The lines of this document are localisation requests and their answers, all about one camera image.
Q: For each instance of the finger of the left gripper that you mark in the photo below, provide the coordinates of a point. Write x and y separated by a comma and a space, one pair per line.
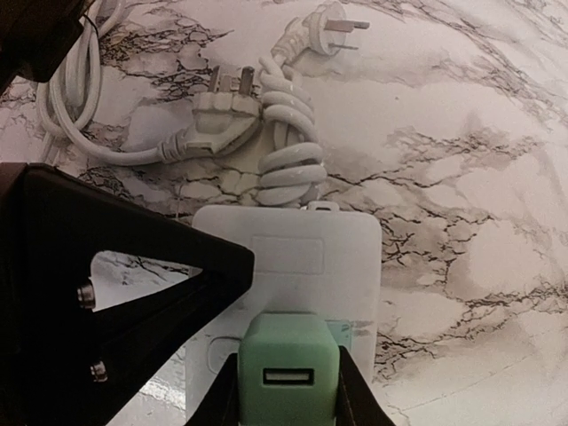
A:
63, 361

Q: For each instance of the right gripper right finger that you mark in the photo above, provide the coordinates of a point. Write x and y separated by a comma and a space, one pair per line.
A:
356, 404

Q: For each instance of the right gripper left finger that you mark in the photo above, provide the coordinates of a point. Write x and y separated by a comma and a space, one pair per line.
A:
220, 405

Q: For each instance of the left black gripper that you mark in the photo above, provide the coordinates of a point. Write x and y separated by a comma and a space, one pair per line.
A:
36, 35

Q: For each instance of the mint green usb charger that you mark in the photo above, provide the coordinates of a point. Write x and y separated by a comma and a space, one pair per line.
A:
288, 371

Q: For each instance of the long white power strip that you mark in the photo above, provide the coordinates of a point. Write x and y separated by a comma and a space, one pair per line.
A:
319, 260

